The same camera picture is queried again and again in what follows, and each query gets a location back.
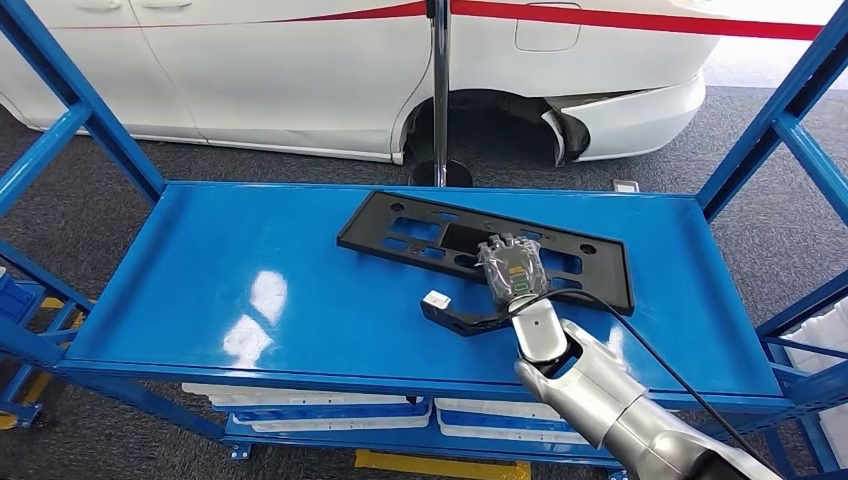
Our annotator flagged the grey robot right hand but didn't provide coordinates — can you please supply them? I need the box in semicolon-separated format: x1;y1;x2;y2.
476;233;550;314

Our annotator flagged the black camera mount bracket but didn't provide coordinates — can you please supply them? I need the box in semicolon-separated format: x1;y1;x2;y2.
419;301;517;338

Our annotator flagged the chrome stanchion pole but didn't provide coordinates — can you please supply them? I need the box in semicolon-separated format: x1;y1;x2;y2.
408;0;474;189

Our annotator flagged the black plastic plate frame part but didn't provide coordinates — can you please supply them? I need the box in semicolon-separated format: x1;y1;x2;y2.
336;191;635;317

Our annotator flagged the white car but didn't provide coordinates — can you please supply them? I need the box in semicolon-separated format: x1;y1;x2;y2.
0;0;722;165

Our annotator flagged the black cable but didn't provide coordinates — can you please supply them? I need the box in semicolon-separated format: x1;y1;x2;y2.
506;288;776;480

